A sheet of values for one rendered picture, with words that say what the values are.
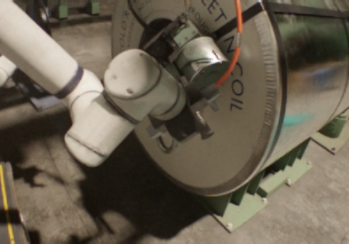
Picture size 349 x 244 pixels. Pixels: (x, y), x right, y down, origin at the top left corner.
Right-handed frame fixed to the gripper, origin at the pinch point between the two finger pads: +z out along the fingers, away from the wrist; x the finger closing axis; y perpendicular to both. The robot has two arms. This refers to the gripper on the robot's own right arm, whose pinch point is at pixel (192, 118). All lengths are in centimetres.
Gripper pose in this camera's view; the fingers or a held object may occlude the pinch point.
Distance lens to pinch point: 70.7
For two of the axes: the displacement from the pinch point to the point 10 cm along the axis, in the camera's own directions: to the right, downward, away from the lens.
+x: -8.2, 5.3, 2.1
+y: -4.4, -8.2, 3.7
